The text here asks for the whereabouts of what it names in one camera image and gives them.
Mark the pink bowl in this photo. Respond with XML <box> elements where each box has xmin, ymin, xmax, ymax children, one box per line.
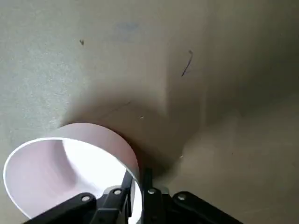
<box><xmin>2</xmin><ymin>123</ymin><xmax>143</xmax><ymax>224</ymax></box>

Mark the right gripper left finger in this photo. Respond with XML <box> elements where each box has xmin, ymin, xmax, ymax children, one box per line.
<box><xmin>23</xmin><ymin>169</ymin><xmax>136</xmax><ymax>224</ymax></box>

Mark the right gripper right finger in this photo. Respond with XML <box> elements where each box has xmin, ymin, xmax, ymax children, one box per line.
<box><xmin>142</xmin><ymin>168</ymin><xmax>244</xmax><ymax>224</ymax></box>

